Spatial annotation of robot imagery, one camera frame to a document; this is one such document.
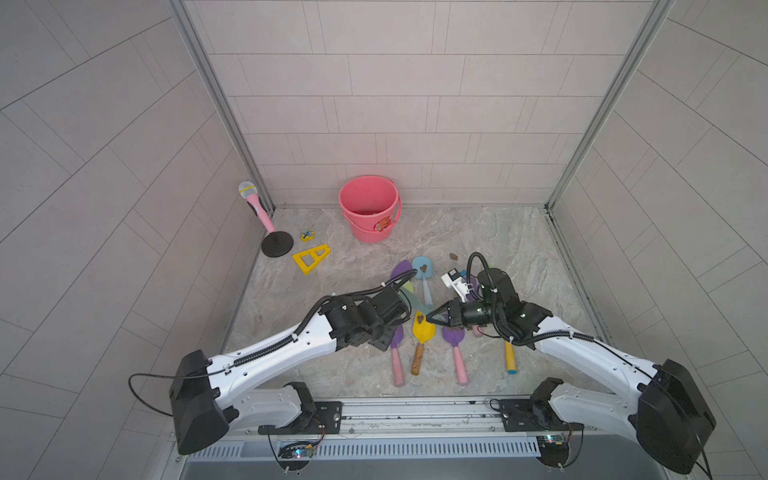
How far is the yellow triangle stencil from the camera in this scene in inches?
39.4

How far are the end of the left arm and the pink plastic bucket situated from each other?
41 cm

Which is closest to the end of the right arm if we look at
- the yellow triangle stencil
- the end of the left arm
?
the end of the left arm

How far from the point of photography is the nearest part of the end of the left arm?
0.49 meters

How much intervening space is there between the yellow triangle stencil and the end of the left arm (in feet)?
1.54

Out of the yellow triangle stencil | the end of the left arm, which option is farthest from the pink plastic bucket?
the end of the left arm

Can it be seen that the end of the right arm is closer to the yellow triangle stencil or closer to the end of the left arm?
the end of the left arm

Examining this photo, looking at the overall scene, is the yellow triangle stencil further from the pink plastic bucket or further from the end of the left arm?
the end of the left arm

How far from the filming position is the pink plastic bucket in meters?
0.96

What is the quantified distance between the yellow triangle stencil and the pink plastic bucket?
0.11 metres

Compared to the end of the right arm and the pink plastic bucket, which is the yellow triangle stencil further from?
the end of the right arm
